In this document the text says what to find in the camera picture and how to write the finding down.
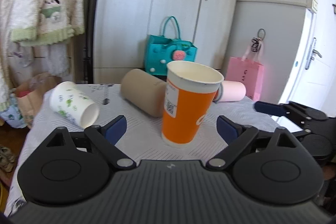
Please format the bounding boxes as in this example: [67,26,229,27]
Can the orange paper cup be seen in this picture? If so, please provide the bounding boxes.
[161,61,224,147]

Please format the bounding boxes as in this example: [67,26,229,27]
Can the pink cup with lid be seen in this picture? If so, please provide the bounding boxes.
[213,80,246,103]

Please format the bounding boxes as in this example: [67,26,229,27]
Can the white paper cup green print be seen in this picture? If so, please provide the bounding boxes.
[50,81,100,128]

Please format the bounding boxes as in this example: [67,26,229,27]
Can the beige tumbler cup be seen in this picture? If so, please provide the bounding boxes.
[120,69,166,118]

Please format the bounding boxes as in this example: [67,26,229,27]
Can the pink paper gift bag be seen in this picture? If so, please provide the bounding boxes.
[226,40,264,101]

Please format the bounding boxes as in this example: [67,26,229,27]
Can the brown paper bag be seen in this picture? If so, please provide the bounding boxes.
[14,72,62,128]

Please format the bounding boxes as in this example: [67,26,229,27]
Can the white patterned tablecloth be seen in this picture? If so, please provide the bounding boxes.
[5,84,278,216]

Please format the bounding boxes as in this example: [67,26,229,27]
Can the teal felt handbag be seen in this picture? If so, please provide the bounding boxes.
[143,16,198,76]

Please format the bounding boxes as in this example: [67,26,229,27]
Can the white fluffy hanging garment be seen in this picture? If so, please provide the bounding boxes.
[1,0,84,111]

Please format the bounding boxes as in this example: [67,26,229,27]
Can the grey wardrobe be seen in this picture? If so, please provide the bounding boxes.
[86,0,236,83]

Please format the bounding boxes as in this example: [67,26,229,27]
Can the silver door handle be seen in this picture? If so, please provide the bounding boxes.
[305,38,322,70]

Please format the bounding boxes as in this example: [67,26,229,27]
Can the black hair ties on hook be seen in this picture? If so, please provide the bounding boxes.
[250,28,267,53]

